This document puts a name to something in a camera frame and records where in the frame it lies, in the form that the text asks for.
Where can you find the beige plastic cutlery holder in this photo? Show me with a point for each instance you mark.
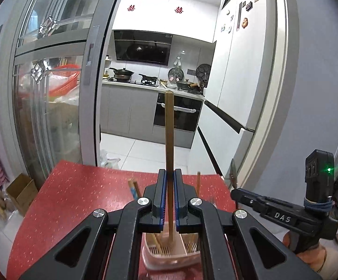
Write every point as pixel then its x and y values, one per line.
pixel 169 261

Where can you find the group of condiment bottles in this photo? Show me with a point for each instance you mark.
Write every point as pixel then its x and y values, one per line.
pixel 107 67

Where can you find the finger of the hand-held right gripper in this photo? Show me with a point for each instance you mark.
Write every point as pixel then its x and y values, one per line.
pixel 244 197

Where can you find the red plastic basket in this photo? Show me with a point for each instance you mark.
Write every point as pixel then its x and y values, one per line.
pixel 65 78

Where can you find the black wok with lid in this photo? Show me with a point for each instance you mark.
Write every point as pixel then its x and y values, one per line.
pixel 122 74

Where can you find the blue patterned chopstick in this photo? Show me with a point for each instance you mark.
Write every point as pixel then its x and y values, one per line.
pixel 136 194

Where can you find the white plastic bag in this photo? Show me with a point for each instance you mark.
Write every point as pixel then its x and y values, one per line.
pixel 109 160

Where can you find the brown cardboard box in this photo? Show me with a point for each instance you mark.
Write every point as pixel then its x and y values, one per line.
pixel 21 194

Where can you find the sliding glass door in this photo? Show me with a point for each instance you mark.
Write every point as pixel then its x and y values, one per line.
pixel 55 116

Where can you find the grey kitchen cabinets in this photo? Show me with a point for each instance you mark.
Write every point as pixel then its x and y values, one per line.
pixel 122 108

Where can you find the person's right hand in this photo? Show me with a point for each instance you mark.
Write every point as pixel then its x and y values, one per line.
pixel 311 256

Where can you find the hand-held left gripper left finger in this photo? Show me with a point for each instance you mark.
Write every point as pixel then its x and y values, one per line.
pixel 163 198

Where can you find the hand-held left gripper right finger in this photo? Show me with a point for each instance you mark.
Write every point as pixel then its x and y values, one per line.
pixel 177 204

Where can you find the black round fan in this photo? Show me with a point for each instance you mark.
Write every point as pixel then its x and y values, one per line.
pixel 203 73

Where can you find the black range hood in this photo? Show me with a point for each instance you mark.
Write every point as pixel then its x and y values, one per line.
pixel 142 49

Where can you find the white fridge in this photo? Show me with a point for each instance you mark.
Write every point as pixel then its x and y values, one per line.
pixel 244 78

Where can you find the red paper-cut decal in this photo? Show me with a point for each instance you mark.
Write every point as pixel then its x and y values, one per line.
pixel 131 8
pixel 178 10

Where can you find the black built-in oven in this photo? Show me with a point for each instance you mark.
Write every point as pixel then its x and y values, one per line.
pixel 186 116

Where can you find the group of fridge magnets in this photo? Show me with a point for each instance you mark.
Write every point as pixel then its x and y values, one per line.
pixel 244 22

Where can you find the black frying pan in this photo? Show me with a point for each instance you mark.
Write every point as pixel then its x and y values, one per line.
pixel 148 78

